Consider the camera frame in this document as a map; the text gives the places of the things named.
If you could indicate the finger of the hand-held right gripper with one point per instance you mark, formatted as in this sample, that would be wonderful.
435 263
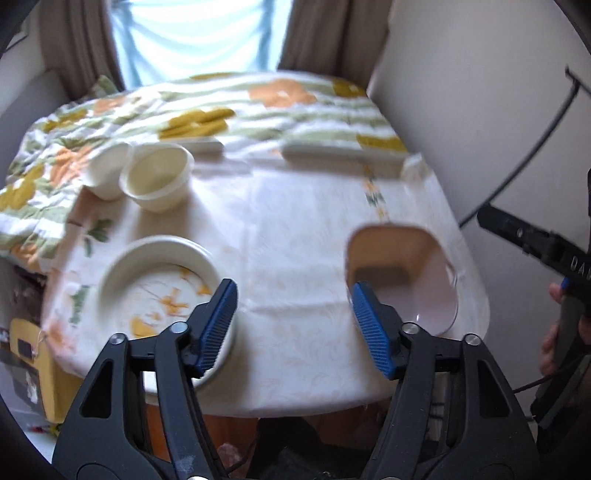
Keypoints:
512 226

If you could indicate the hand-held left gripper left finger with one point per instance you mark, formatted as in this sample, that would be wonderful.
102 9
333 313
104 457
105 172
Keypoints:
214 327

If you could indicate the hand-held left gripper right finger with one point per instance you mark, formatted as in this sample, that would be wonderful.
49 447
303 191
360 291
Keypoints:
374 327

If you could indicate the pink square bowl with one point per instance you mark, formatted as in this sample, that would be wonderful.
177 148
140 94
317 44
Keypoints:
406 272

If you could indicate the floral print plate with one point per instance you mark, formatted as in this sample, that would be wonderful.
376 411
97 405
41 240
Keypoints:
157 286

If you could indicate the wide cream bowl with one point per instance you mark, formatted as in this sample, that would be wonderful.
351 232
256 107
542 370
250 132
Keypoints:
157 177

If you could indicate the tall cream bowl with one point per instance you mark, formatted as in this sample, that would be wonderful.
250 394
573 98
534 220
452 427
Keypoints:
108 170

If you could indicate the person's right hand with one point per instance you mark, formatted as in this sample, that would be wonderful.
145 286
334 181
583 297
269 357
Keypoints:
549 350

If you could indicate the black bent stand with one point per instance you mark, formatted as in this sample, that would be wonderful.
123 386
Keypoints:
554 124

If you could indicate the white floral tablecloth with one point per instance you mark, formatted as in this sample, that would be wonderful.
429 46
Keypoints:
286 221

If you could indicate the yellow box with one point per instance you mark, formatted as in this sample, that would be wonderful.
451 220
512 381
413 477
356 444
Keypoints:
46 369

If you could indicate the long white tray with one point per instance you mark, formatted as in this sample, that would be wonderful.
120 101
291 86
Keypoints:
341 150

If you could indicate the floral striped blanket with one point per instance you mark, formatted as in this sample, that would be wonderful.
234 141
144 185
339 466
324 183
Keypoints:
152 101

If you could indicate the brown curtain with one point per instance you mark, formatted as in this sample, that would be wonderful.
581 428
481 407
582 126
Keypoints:
332 37
78 41

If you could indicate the light blue cloth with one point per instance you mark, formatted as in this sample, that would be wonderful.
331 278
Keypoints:
198 37

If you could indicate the grey padded headboard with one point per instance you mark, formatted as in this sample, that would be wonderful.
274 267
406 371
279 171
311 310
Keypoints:
27 97

